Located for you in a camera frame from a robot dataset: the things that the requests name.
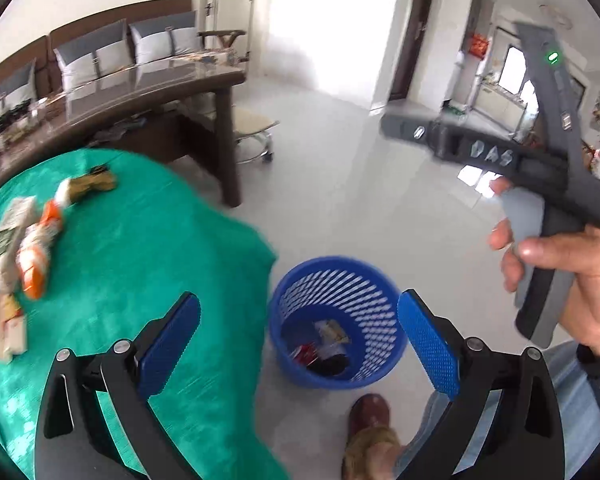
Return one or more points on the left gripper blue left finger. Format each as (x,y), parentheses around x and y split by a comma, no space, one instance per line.
(72,438)

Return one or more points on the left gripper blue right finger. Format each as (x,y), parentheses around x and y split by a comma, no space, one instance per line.
(525,438)

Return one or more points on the orange white plastic wrapper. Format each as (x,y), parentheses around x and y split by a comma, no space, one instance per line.
(33,256)

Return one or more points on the blue plastic waste basket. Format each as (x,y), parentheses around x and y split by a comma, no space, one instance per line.
(333,323)

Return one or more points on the person's right hand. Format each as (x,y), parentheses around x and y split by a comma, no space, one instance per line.
(578,253)

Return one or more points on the brown slipper foot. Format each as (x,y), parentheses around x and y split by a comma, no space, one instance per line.
(373,447)

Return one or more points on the green patterned tablecloth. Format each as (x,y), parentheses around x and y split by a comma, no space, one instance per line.
(123,258)

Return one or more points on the gold foil snack wrapper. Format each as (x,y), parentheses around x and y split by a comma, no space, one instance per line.
(71,190)

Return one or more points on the beige rolling stool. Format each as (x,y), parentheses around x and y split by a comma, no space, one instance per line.
(249,126)

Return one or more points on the dark wooden long table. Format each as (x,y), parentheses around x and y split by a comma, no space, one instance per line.
(105,107)

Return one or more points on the left grey white pillow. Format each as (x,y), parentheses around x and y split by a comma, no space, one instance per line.
(18,87)

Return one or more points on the right grey white pillow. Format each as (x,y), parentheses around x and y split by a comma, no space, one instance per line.
(165,37)

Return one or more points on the brown sofa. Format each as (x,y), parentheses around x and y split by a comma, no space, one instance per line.
(39,53)

